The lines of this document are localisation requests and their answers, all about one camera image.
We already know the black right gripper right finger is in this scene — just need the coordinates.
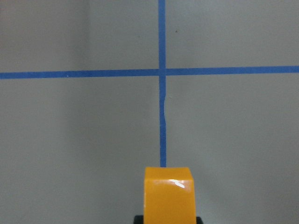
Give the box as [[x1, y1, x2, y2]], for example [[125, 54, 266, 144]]
[[196, 217, 203, 224]]

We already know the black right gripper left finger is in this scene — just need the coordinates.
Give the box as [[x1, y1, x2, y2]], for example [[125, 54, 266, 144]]
[[133, 216, 144, 224]]

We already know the orange sloped block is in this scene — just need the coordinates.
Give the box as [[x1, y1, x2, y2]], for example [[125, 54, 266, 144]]
[[143, 167, 197, 224]]

